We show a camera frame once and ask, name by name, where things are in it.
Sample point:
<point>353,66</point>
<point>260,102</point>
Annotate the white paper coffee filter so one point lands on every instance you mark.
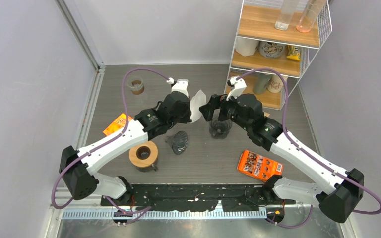
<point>198,100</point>

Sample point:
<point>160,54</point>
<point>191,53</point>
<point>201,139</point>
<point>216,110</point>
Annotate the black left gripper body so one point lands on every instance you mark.
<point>185,117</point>

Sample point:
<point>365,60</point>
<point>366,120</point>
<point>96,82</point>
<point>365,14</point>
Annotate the orange snack packet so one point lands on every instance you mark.
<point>258,166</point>

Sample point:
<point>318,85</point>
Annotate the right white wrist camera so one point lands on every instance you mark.
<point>237,86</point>

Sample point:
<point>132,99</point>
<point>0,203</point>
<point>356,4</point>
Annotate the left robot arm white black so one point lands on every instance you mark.
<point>79,168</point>

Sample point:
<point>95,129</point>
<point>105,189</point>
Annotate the dark glass dripper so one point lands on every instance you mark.
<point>178,142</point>
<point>219,129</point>

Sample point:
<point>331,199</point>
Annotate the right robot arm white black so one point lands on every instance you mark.
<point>331,191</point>

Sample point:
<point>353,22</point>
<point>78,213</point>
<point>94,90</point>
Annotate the clear glass bottle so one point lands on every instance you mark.
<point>287,11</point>

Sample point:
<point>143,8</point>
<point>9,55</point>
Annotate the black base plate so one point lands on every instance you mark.
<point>199,197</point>

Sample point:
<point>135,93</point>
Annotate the grey green bottle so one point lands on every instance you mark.
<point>261,83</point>

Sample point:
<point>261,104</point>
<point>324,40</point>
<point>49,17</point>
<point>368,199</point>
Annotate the white wire wooden shelf rack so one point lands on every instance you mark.
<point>257,20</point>

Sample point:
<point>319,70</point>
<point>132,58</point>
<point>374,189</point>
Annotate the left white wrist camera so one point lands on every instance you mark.
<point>179,85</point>

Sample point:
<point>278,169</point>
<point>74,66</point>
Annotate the cream printed cup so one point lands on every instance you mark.
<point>275,84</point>

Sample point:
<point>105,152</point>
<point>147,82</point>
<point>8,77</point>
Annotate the orange sponge box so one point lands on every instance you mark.
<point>117,124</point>

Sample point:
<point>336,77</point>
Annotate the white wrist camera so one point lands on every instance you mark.
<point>237,86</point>
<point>179,85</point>

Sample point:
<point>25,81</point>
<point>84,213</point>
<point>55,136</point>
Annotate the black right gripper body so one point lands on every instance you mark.
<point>228,110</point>

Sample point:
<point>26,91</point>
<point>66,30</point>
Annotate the pink tinted glass bottle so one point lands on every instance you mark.
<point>310,14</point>

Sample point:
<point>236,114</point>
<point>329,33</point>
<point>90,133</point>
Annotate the yellow snack bag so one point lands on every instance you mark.
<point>294,53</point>

